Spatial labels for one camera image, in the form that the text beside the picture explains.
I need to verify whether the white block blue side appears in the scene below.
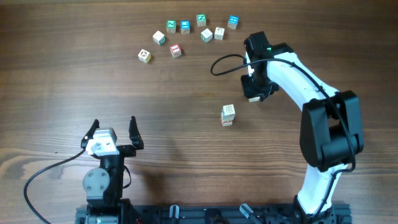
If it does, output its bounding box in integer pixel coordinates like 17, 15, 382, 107
221, 104, 236, 116

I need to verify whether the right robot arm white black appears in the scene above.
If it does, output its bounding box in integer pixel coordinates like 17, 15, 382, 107
241, 32, 364, 223

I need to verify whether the white block red side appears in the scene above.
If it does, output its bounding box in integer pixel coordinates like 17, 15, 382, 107
221, 120, 233, 124

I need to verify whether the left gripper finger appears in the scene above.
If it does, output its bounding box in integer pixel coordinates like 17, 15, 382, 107
80, 119, 100, 149
129, 116, 144, 150

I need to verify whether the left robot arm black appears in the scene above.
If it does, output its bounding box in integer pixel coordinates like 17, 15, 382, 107
75, 116, 144, 224

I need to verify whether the blue top block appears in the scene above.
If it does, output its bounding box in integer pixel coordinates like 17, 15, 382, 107
180, 21, 190, 34

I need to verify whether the white block yellow C side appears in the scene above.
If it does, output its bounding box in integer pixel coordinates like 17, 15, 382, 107
248, 96, 261, 103

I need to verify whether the green N block left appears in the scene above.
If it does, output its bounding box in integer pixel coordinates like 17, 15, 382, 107
166, 20, 177, 33

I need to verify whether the white block number two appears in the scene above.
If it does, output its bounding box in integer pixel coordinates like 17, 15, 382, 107
214, 27, 224, 40

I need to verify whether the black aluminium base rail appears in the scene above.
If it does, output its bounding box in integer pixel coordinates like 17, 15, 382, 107
75, 202, 352, 224

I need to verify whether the black camera cable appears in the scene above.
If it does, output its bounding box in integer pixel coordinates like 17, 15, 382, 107
23, 149, 86, 224
210, 54, 357, 218

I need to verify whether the black right camera cable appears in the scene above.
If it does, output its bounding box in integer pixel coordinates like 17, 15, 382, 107
210, 54, 357, 218

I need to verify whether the black left camera cable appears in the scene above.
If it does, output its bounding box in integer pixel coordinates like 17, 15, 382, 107
23, 149, 86, 224

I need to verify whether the green N block right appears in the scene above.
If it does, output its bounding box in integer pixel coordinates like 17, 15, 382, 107
196, 14, 206, 27

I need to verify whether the red top block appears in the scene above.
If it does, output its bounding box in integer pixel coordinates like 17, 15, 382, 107
170, 44, 182, 58

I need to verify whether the white block leaf picture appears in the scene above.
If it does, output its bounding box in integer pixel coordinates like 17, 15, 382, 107
221, 115, 234, 121

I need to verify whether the white block green N side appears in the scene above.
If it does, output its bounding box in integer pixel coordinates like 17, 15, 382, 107
201, 28, 213, 43

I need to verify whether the blue block far right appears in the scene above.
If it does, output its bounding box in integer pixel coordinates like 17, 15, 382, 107
228, 15, 239, 30

